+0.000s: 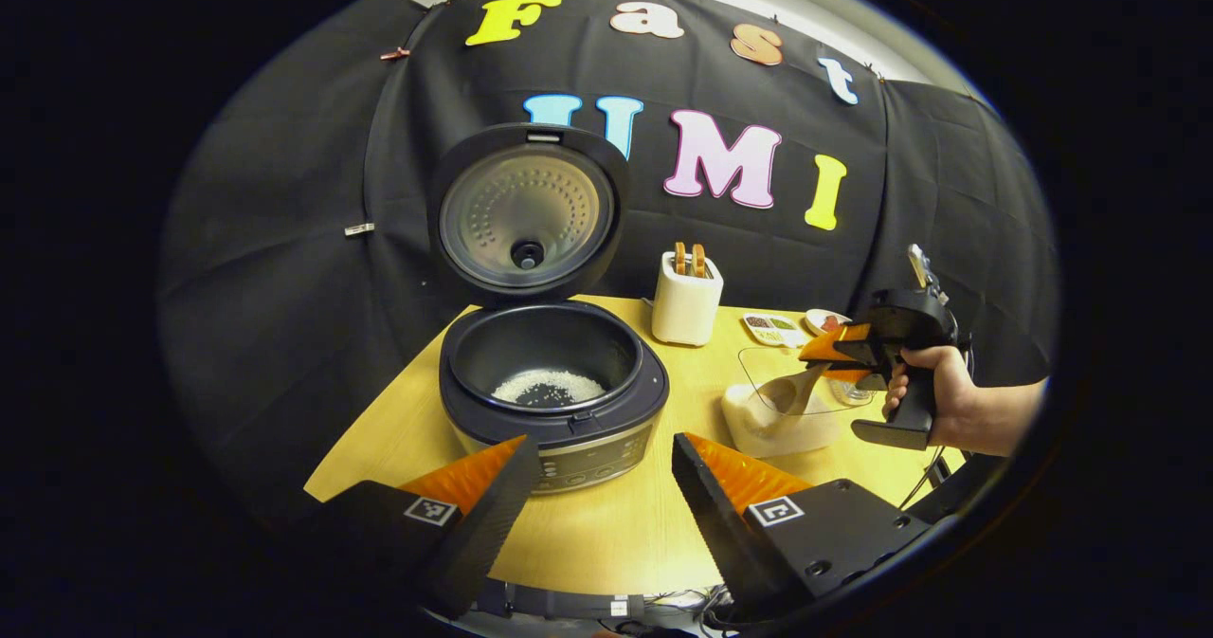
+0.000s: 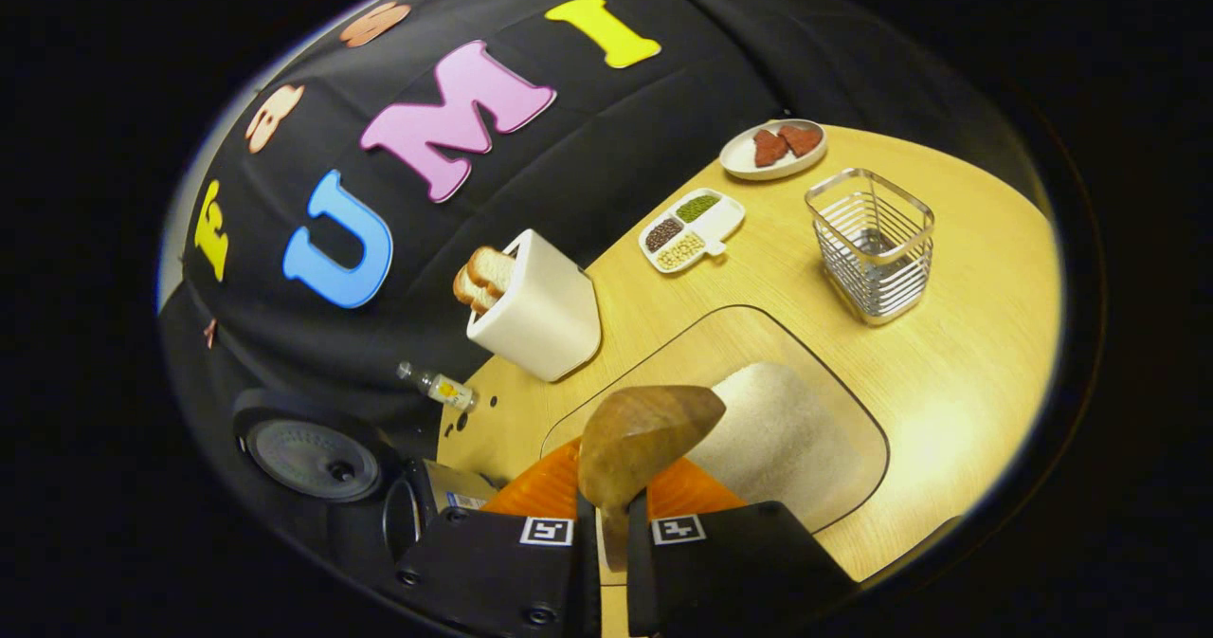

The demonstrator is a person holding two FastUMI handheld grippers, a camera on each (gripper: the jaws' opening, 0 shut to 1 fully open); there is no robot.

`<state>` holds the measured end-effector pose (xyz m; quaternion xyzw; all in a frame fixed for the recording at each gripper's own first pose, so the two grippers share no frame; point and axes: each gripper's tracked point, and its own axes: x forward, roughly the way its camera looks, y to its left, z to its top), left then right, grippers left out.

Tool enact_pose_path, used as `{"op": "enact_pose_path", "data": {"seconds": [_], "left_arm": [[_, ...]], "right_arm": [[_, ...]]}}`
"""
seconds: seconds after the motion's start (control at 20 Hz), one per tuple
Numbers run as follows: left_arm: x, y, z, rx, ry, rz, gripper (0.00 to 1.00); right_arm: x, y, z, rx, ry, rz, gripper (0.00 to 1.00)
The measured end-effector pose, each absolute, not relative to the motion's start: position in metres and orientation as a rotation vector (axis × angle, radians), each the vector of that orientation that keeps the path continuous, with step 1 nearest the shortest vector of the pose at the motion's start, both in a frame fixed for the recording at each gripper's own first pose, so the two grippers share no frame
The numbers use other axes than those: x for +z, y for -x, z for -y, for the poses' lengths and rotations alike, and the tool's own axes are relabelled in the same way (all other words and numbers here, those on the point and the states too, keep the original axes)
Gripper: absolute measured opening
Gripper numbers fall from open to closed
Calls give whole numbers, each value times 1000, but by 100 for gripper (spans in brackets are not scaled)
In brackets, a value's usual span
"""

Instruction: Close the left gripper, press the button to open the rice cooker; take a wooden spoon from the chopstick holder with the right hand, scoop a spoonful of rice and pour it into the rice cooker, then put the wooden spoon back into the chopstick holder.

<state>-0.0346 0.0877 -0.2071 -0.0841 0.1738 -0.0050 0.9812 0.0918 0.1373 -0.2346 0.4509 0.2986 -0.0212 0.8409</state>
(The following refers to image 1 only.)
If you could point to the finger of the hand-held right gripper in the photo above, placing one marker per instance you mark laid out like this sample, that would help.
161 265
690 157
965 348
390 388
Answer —
858 377
843 344

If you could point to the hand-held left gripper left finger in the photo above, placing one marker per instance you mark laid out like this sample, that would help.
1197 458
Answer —
483 534

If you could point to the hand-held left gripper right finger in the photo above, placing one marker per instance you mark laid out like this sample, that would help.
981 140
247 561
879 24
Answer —
720 534

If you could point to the wooden spoon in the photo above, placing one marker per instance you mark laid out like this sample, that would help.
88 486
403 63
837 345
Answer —
782 393

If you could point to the clear rice container box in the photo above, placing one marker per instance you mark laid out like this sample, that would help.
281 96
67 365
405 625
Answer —
758 434

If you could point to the white rice heap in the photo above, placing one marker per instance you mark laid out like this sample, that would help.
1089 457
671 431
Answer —
550 389

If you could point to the black rice cooker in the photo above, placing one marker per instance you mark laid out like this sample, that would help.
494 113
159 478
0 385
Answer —
531 216

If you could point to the white plate with red food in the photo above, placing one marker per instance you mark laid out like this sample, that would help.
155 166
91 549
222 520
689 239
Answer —
826 321

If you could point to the white divided grain dish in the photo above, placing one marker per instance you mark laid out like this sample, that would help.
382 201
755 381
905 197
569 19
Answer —
772 330

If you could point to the black bar with white label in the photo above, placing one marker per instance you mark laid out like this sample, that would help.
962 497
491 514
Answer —
559 603

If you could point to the white toaster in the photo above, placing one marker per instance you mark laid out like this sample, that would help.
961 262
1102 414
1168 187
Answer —
684 311

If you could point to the toast slice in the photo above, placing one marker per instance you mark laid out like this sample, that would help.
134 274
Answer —
678 259
698 261

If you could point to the silver clip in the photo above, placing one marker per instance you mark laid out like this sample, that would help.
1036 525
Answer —
359 229

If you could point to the black backdrop cloth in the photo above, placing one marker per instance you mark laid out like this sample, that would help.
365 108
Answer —
265 268

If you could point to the pink clip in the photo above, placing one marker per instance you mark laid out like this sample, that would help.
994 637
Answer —
395 53

